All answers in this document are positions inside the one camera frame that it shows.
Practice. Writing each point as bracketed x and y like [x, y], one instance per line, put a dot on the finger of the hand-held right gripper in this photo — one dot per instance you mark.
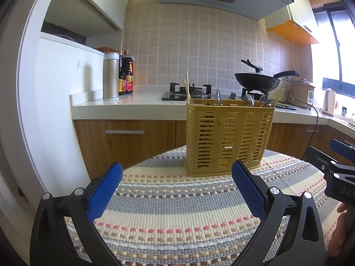
[319, 160]
[342, 149]

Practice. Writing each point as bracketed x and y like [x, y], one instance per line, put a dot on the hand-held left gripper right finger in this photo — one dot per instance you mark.
[248, 188]

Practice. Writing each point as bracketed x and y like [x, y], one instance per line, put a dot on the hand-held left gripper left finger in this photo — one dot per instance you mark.
[106, 188]

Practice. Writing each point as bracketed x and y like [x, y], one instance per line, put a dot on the yellow plastic utensil basket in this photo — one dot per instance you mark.
[249, 133]

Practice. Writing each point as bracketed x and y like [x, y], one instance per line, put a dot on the person's right hand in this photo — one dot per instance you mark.
[345, 230]

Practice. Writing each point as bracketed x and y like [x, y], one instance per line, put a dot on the wooden base cabinet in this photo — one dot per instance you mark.
[124, 149]

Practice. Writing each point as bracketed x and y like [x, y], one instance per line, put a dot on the white electric kettle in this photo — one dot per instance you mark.
[329, 102]

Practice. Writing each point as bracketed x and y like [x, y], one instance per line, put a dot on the dark kitchen utensil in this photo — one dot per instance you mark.
[285, 107]

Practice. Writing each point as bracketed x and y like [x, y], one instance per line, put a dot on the rice cooker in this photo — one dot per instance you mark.
[302, 94]

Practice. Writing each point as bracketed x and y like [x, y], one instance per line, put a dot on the striped woven mat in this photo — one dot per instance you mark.
[180, 199]

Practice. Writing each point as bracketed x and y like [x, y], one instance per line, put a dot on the wooden chopstick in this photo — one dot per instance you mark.
[186, 90]
[278, 97]
[189, 86]

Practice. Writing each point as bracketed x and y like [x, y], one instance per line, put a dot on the black wok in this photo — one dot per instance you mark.
[258, 83]

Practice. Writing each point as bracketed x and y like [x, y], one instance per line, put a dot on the window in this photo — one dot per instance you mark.
[332, 47]

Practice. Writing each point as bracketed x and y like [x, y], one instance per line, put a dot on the slim dark sauce bottle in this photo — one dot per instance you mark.
[121, 83]

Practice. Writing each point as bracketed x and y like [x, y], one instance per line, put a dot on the steel thermos flask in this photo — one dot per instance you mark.
[111, 77]

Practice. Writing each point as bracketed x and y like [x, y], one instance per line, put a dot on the black glass gas stove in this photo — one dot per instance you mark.
[172, 96]

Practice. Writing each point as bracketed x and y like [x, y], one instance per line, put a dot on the large dark sauce bottle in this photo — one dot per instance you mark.
[129, 74]

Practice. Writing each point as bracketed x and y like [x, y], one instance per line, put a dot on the brown woven basket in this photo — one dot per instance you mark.
[108, 50]

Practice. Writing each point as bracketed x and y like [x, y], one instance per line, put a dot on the orange wall cabinet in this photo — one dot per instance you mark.
[294, 30]

